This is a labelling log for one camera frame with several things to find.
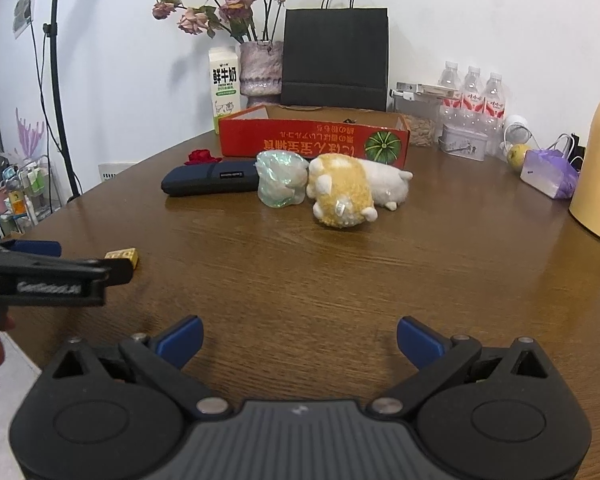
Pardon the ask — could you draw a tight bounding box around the water bottle left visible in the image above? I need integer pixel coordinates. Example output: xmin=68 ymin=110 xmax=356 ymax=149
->
xmin=438 ymin=61 xmax=462 ymax=127

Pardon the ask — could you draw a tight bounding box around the navy blue pouch case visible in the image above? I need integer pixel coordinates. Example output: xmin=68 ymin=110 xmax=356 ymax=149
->
xmin=161 ymin=159 xmax=259 ymax=197

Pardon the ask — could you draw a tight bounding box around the water bottle middle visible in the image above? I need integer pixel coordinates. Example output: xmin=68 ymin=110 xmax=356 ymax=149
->
xmin=458 ymin=66 xmax=483 ymax=130

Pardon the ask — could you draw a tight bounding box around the water bottle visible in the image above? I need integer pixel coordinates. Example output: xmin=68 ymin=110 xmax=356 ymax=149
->
xmin=482 ymin=73 xmax=506 ymax=156
xmin=458 ymin=66 xmax=483 ymax=130
xmin=438 ymin=61 xmax=462 ymax=127

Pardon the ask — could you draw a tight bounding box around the clear plastic food container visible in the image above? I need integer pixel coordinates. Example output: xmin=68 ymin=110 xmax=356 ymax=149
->
xmin=390 ymin=89 xmax=441 ymax=148

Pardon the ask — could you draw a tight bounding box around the purple textured vase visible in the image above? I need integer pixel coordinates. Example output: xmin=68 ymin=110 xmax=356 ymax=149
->
xmin=239 ymin=40 xmax=284 ymax=107

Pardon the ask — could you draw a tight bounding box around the purple gift bag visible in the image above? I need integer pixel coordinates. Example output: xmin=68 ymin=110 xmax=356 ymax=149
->
xmin=520 ymin=134 xmax=579 ymax=200

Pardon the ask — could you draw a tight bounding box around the white round camera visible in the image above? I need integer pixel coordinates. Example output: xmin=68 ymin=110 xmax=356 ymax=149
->
xmin=501 ymin=114 xmax=532 ymax=155

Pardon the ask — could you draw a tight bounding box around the iridescent plastic wrapped bundle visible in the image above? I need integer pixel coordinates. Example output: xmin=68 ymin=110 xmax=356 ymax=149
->
xmin=254 ymin=150 xmax=309 ymax=208

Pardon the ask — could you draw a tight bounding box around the white green milk carton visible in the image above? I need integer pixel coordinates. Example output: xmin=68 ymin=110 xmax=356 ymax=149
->
xmin=209 ymin=47 xmax=242 ymax=133

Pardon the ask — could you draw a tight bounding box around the small white tin box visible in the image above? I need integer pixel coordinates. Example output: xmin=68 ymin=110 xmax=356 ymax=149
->
xmin=438 ymin=125 xmax=488 ymax=162

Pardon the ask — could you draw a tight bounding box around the black paper bag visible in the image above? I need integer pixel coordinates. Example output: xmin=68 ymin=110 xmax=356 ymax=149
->
xmin=280 ymin=0 xmax=389 ymax=112

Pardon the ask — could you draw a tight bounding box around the small gold block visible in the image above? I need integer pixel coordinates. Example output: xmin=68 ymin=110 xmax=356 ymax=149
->
xmin=105 ymin=247 xmax=140 ymax=269

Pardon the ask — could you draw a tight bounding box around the yellow white plush toy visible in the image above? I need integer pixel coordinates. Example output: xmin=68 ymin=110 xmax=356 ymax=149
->
xmin=306 ymin=153 xmax=414 ymax=229

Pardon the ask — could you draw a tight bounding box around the flat white red box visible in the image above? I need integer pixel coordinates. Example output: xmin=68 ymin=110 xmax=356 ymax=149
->
xmin=396 ymin=82 xmax=460 ymax=99

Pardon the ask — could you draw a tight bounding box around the black light stand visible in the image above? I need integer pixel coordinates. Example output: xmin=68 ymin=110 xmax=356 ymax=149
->
xmin=26 ymin=0 xmax=84 ymax=204

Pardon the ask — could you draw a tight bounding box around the yellow green apple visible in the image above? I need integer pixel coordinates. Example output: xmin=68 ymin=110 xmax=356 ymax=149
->
xmin=506 ymin=144 xmax=531 ymax=174

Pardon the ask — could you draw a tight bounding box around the dried rose bouquet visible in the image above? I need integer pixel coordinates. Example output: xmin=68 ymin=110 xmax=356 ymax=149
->
xmin=151 ymin=0 xmax=287 ymax=44

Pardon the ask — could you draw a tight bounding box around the orange cardboard box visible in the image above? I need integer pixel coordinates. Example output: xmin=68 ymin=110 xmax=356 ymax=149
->
xmin=219 ymin=104 xmax=411 ymax=168

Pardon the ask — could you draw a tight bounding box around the water bottle right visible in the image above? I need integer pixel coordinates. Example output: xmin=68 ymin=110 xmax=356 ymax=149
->
xmin=482 ymin=73 xmax=506 ymax=156

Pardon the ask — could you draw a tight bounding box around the red fabric rose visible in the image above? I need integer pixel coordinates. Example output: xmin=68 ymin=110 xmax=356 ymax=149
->
xmin=185 ymin=150 xmax=222 ymax=166

